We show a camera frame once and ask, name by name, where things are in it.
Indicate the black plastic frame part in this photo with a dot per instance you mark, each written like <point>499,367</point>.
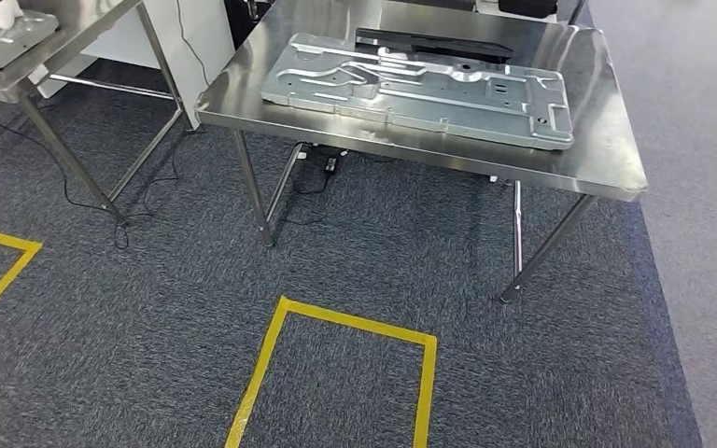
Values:
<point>445,44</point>

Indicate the stainless steel workbench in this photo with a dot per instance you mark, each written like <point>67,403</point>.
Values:
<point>600,161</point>

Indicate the black power adapter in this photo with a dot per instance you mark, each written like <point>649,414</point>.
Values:
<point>331,166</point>

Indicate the yellow floor tape square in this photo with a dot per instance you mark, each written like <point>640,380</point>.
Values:
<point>358,323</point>
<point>0,239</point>

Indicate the stamped sheet metal plate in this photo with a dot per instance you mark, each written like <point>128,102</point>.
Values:
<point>488,105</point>
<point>18,43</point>

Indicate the stainless steel table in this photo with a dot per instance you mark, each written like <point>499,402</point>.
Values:
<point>86,18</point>

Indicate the white curved plastic piece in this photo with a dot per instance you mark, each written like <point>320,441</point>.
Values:
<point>7,12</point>

